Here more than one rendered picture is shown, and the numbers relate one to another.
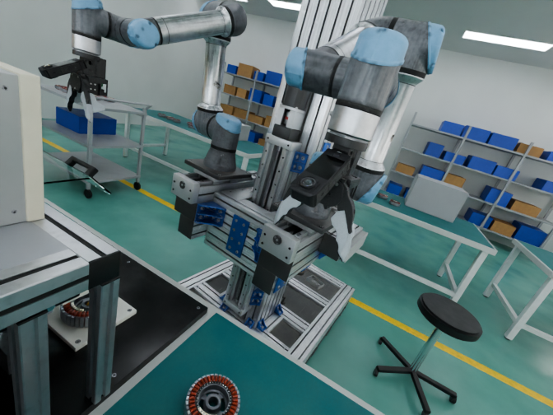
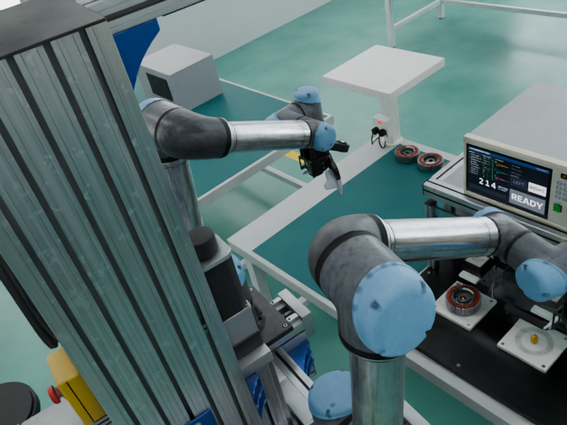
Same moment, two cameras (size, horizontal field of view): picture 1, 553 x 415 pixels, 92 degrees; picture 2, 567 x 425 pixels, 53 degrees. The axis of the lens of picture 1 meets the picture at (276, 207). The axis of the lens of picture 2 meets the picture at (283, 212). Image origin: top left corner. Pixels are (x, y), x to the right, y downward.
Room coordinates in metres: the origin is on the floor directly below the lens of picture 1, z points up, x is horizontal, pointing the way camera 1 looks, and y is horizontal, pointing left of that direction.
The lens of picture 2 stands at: (1.77, 0.70, 2.21)
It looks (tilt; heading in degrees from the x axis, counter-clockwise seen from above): 36 degrees down; 217
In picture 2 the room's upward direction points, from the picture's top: 14 degrees counter-clockwise
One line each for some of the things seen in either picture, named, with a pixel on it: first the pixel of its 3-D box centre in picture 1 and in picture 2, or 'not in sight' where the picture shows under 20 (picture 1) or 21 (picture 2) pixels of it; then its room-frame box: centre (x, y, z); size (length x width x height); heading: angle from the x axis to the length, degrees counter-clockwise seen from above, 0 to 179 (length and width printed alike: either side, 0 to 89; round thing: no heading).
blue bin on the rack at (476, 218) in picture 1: (477, 217); not in sight; (5.55, -4.04, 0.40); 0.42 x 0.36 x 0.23; 160
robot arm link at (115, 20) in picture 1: (125, 31); (546, 266); (0.96, 0.64, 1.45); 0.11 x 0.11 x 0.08; 54
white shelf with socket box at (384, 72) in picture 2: not in sight; (386, 115); (-0.32, -0.17, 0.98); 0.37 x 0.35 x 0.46; 70
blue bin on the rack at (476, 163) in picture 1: (479, 164); not in sight; (5.70, -3.62, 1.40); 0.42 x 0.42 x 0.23; 70
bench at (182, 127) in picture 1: (197, 154); not in sight; (3.95, 1.37, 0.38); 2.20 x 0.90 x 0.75; 70
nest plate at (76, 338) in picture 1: (89, 313); (462, 304); (0.49, 0.37, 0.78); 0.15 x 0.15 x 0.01; 70
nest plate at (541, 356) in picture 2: not in sight; (533, 342); (0.58, 0.60, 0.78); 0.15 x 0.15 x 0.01; 70
